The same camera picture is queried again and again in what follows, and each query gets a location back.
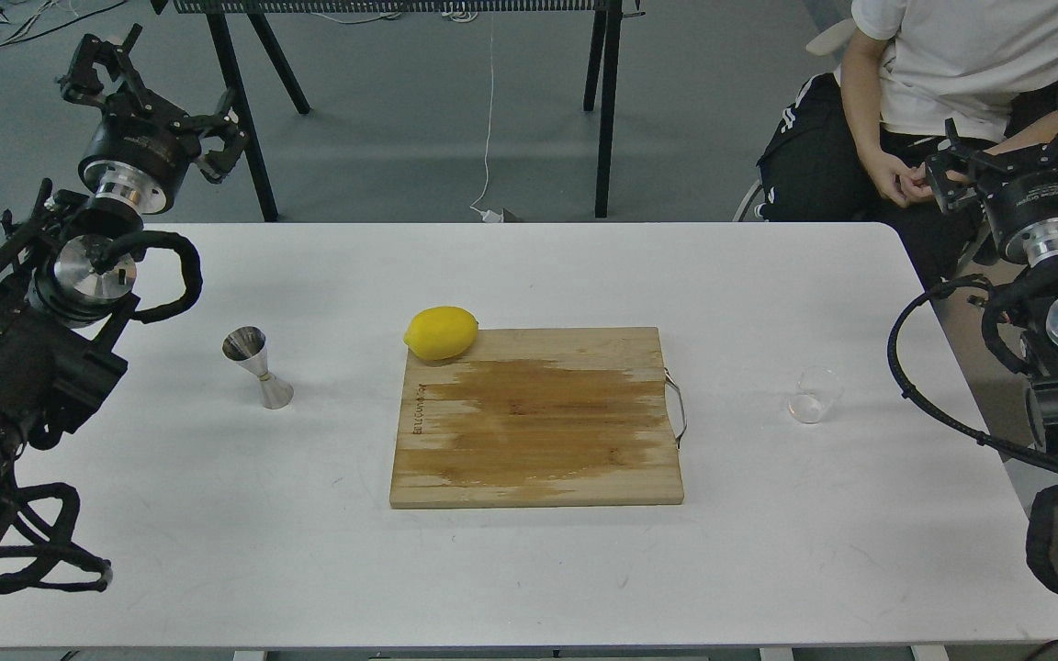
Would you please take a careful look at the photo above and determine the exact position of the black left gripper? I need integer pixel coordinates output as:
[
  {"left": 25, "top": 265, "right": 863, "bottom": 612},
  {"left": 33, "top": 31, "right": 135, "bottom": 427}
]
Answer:
[{"left": 58, "top": 24, "right": 251, "bottom": 215}]

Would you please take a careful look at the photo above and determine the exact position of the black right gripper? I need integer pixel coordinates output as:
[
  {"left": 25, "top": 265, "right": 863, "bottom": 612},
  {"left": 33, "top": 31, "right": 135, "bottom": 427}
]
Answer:
[{"left": 925, "top": 96, "right": 1058, "bottom": 267}]

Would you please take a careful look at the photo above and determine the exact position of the steel double jigger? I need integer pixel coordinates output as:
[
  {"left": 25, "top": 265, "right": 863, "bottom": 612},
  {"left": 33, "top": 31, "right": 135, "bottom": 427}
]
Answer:
[{"left": 221, "top": 326, "right": 295, "bottom": 410}]

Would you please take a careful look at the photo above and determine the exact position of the clear plastic measuring cup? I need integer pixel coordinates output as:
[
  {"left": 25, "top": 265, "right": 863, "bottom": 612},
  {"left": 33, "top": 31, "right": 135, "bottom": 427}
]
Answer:
[{"left": 788, "top": 365, "right": 845, "bottom": 424}]

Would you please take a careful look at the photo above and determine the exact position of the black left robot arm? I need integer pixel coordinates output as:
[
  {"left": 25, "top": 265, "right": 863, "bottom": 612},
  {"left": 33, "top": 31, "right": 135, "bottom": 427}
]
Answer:
[{"left": 0, "top": 26, "right": 249, "bottom": 595}]

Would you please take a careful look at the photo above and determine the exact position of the seated person white shirt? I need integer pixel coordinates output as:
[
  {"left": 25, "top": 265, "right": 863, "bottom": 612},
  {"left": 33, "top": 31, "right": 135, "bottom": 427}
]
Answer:
[{"left": 758, "top": 1, "right": 1058, "bottom": 287}]

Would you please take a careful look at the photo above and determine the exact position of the yellow lemon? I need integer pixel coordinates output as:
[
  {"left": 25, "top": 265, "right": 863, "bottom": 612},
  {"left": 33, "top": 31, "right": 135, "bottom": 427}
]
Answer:
[{"left": 403, "top": 306, "right": 479, "bottom": 363}]

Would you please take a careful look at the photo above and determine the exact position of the wooden cutting board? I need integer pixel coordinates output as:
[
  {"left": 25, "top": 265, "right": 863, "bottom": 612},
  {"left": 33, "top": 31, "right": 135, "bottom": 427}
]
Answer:
[{"left": 389, "top": 327, "right": 685, "bottom": 510}]

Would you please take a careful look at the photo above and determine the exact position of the white power cable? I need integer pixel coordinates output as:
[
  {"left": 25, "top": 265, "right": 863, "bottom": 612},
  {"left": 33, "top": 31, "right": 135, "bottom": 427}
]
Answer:
[{"left": 468, "top": 13, "right": 504, "bottom": 224}]

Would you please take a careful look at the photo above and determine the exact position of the black metal frame table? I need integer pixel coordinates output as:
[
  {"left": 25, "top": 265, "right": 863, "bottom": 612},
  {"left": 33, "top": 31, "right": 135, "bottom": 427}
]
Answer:
[{"left": 152, "top": 1, "right": 638, "bottom": 222}]

